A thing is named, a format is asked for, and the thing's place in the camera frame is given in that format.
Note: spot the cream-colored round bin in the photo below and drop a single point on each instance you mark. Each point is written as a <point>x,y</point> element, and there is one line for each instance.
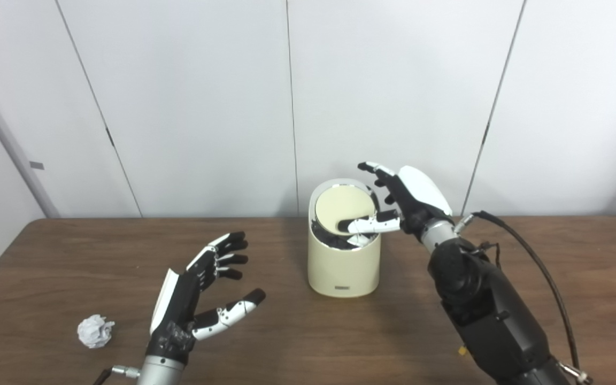
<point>343,267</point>

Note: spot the black wall seam clip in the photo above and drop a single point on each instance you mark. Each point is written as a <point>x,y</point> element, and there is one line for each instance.
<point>485,135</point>

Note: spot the cream round bin lid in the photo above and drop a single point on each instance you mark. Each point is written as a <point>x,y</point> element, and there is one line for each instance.
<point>337,206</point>

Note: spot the white and black left hand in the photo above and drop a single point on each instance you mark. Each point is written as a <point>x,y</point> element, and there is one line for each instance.
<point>177,307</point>

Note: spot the grey wall corner strip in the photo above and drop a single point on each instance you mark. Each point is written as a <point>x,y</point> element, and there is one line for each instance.
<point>14,144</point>

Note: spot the white and black right hand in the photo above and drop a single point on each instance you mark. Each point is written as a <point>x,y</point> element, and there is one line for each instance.
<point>420,195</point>

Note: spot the small grey wall tag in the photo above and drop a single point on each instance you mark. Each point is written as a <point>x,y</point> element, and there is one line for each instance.
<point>37,166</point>

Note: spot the white paper ball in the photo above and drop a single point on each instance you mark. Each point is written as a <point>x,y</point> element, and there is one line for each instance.
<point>95,331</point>

